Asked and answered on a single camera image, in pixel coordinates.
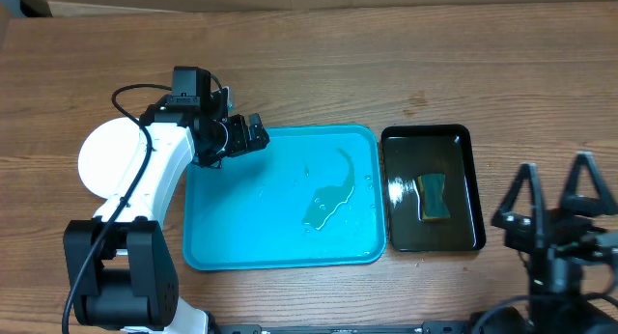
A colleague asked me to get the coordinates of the white plate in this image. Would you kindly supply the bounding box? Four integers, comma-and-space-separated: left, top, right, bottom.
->
77, 117, 145, 199

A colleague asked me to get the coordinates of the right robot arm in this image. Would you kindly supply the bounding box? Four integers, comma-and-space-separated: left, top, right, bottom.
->
470, 152, 617, 333

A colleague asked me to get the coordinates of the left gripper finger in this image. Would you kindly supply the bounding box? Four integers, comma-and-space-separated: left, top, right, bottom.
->
247, 113, 269, 151
230, 115, 248, 155

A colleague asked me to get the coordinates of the teal plastic serving tray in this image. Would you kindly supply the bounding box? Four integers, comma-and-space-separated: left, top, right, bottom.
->
183, 125, 387, 271

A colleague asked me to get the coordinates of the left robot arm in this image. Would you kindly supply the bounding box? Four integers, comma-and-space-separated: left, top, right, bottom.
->
61, 111, 269, 333

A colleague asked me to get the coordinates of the green yellow sponge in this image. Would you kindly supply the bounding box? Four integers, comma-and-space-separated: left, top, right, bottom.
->
417, 174, 450, 222

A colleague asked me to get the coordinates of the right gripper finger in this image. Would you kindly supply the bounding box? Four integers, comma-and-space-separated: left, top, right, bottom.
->
559, 152, 617, 217
492, 163, 548, 250

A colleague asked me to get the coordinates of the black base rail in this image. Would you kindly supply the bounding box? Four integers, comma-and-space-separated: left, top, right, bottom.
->
207, 320, 471, 334

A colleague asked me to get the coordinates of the black water tray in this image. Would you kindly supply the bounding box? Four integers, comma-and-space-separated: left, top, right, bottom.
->
380, 125, 487, 252

